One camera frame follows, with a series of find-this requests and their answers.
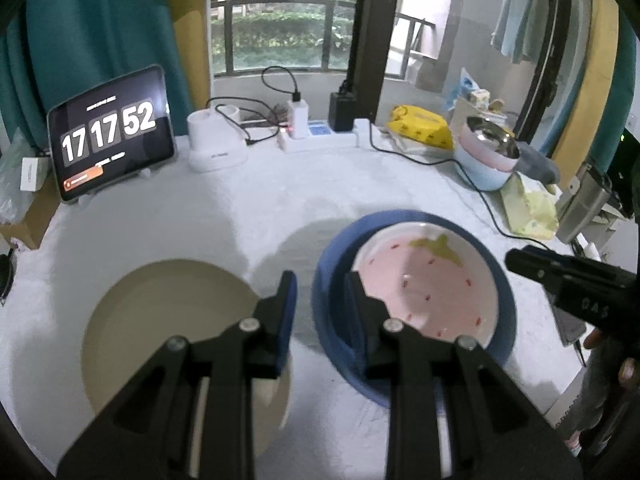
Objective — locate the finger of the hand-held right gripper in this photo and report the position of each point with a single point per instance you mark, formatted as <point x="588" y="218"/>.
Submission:
<point x="540" y="267"/>

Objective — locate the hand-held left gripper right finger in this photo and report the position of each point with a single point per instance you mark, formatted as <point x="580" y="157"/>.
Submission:
<point x="357" y="330"/>

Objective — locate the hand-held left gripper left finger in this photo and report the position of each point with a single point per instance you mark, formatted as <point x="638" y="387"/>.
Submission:
<point x="287" y="320"/>

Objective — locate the blue bowl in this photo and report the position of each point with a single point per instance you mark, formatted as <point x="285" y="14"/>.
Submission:
<point x="330" y="310"/>

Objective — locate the pink strawberry-print bowl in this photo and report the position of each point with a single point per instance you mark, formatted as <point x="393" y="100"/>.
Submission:
<point x="425" y="280"/>

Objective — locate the beige plate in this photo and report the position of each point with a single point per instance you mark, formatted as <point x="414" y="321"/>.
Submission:
<point x="150" y="320"/>

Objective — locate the person's right hand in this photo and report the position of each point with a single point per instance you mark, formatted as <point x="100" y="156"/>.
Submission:
<point x="595" y="340"/>

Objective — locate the yellow-green cloth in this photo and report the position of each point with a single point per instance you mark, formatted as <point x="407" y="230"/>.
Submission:
<point x="530" y="210"/>

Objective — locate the person's grey trousers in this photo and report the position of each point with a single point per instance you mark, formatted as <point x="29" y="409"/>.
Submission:
<point x="595" y="400"/>

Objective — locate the grey cloth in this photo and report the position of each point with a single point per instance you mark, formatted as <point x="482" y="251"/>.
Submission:
<point x="537" y="165"/>

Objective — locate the pink and blue electric pot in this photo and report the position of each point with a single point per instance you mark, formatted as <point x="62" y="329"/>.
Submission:
<point x="480" y="170"/>

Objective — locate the white charging dock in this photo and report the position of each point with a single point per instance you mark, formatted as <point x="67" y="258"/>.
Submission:
<point x="215" y="155"/>

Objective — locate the small cream box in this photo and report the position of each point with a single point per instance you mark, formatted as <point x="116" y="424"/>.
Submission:
<point x="480" y="97"/>

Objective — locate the white power strip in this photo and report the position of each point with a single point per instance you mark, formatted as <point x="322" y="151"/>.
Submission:
<point x="320" y="142"/>

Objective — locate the yellow packet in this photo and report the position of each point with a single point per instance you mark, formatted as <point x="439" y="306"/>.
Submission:
<point x="422" y="127"/>

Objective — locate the yellow curtain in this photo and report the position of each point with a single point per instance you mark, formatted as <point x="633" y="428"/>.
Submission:
<point x="192" y="50"/>
<point x="600" y="85"/>

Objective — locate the blue packet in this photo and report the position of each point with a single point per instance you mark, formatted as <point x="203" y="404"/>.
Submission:
<point x="467" y="85"/>

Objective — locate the white charger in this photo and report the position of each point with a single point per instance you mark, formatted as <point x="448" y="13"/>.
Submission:
<point x="298" y="120"/>

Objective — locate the black charger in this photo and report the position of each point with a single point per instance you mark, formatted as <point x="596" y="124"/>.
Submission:
<point x="341" y="112"/>

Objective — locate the hanging clothes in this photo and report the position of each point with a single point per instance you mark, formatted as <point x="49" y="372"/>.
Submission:
<point x="517" y="25"/>

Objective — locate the tablet with clock display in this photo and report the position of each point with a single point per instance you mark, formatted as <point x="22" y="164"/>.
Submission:
<point x="110" y="130"/>

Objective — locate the cardboard box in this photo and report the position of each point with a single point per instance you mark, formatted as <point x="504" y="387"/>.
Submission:
<point x="35" y="220"/>

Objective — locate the black round device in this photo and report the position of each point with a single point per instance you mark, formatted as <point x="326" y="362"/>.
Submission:
<point x="5" y="275"/>

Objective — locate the black balcony railing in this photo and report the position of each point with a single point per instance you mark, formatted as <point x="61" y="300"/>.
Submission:
<point x="229" y="35"/>

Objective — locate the small white box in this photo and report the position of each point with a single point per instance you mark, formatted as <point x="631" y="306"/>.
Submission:
<point x="35" y="175"/>

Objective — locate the clear plastic bag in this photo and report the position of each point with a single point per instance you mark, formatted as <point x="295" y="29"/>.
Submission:
<point x="12" y="180"/>

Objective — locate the teal curtain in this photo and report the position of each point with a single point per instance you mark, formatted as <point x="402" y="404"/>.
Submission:
<point x="90" y="35"/>

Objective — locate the black door frame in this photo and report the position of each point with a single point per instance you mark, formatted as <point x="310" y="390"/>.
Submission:
<point x="370" y="25"/>

